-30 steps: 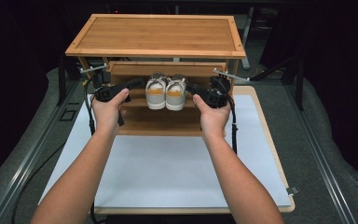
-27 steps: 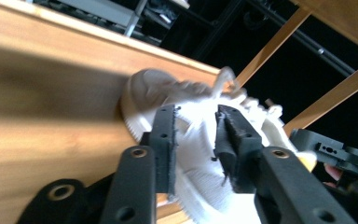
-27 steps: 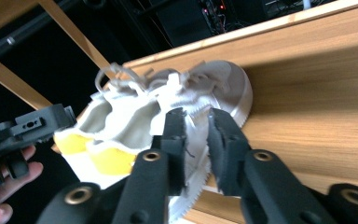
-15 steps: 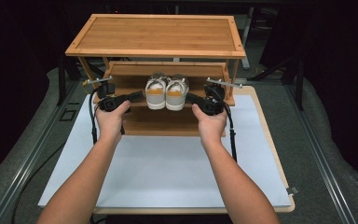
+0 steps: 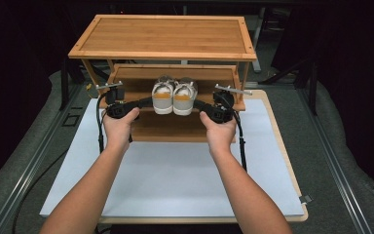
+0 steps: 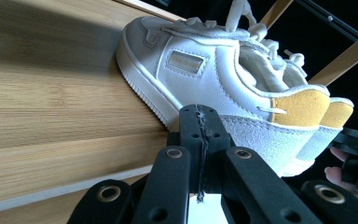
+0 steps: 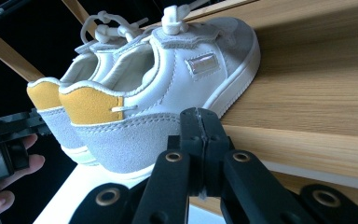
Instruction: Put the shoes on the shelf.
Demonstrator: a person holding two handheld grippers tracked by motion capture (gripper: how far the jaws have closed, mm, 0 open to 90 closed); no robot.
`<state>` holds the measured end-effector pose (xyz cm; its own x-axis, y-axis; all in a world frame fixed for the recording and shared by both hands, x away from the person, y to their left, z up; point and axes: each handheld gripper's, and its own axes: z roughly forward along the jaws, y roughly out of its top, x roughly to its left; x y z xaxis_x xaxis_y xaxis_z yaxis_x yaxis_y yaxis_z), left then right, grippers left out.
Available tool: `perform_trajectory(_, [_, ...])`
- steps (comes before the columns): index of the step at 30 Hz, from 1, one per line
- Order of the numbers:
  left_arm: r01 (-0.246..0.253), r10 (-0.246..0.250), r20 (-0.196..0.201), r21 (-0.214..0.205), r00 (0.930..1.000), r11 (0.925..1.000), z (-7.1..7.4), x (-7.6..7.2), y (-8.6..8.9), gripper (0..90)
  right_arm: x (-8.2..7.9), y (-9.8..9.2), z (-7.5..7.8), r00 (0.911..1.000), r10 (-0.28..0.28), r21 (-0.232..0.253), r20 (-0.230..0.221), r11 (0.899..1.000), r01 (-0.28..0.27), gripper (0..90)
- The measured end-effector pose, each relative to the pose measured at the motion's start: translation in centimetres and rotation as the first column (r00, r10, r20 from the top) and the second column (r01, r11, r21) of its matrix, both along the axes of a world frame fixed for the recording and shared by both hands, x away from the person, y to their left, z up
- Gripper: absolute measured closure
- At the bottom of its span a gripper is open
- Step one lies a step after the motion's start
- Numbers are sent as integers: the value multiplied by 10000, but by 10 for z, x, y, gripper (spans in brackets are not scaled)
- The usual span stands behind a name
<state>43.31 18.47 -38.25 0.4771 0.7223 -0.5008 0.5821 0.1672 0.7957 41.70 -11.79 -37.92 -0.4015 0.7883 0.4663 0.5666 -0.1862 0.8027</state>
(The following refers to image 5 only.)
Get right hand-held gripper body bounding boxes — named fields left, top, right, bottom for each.
left=208, top=83, right=253, bottom=125

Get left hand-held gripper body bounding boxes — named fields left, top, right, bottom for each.
left=95, top=81, right=134, bottom=120

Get beige white sneaker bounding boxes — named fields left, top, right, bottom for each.
left=151, top=75, right=176, bottom=115
left=172, top=77, right=199, bottom=117

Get three-tier bamboo shoe rack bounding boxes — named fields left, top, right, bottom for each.
left=67, top=14, right=258, bottom=144

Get person's left hand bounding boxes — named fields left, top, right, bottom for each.
left=102, top=106, right=141, bottom=152

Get person's right hand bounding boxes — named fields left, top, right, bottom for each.
left=199, top=110, right=238, bottom=157

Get white metal stand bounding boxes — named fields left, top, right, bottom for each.
left=250, top=8, right=268, bottom=73

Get white table sheet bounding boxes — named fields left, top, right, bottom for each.
left=39, top=97, right=306, bottom=218

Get black stand legs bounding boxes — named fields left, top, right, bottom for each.
left=259, top=57, right=319, bottom=115

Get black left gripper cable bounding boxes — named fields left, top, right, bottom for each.
left=94, top=92, right=109, bottom=154

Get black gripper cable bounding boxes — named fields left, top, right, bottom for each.
left=231, top=109, right=248, bottom=173
left=94, top=92, right=109, bottom=154

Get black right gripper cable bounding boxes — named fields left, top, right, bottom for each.
left=231, top=109, right=248, bottom=173

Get black upright post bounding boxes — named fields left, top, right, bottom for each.
left=59, top=58, right=71, bottom=111

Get grey metal rail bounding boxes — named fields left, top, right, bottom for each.
left=296, top=87, right=374, bottom=234
left=0, top=85, right=90, bottom=234

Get black floor cable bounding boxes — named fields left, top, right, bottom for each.
left=11, top=148, right=70, bottom=234

